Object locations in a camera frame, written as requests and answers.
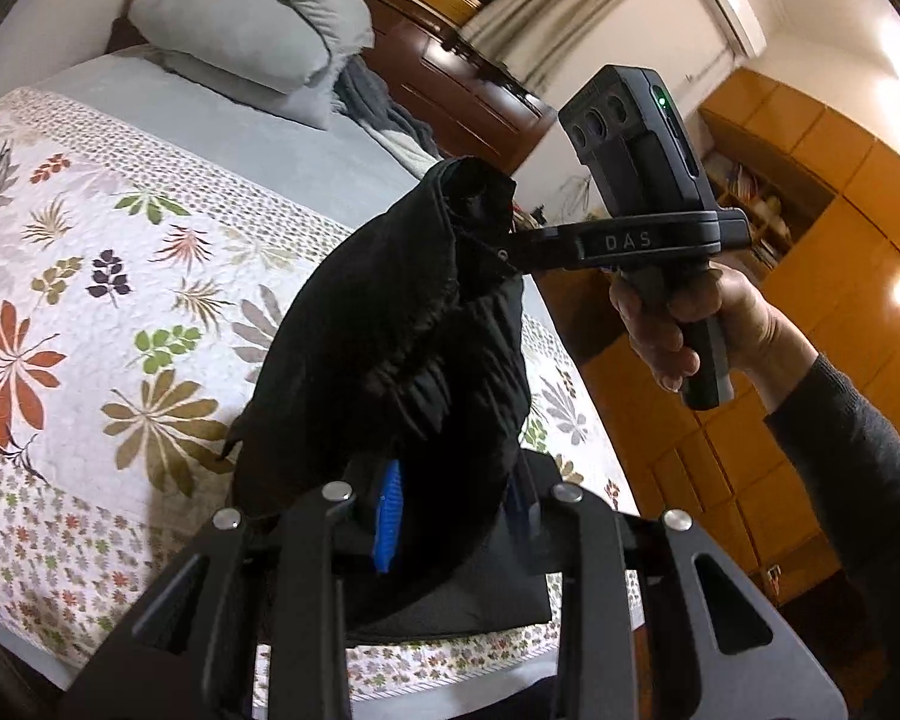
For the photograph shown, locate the person's right hand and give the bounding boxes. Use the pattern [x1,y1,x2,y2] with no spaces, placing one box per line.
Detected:
[610,263,818,413]

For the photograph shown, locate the wooden bookshelf with items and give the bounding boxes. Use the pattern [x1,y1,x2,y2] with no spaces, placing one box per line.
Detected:
[702,149,834,283]

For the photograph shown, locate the grey pillow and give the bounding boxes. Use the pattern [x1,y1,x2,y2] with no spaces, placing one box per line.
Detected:
[128,0,374,130]

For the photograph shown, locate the black pants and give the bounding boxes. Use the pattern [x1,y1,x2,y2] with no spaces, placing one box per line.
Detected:
[224,158,551,645]

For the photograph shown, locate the white floral quilt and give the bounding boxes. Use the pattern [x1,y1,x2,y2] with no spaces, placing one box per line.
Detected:
[0,86,647,706]

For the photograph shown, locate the grey and white clothes pile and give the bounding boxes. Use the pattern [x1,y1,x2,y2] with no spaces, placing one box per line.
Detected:
[333,55,443,179]

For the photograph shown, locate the beige curtain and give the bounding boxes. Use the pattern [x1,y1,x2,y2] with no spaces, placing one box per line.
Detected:
[460,0,621,96]

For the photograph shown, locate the dark wooden headboard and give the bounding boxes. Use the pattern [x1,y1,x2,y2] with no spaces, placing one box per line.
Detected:
[364,0,556,174]

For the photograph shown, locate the grey sleeved right forearm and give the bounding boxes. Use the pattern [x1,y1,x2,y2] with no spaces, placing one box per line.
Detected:
[766,356,900,603]

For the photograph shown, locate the orange wooden wardrobe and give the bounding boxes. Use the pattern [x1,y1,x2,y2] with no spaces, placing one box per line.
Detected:
[549,66,900,601]

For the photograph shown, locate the grey bed sheet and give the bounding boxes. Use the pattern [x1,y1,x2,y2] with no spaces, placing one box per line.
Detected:
[35,47,437,227]

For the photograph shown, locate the white air conditioner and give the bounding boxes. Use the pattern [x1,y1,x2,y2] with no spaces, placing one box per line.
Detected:
[713,0,767,59]

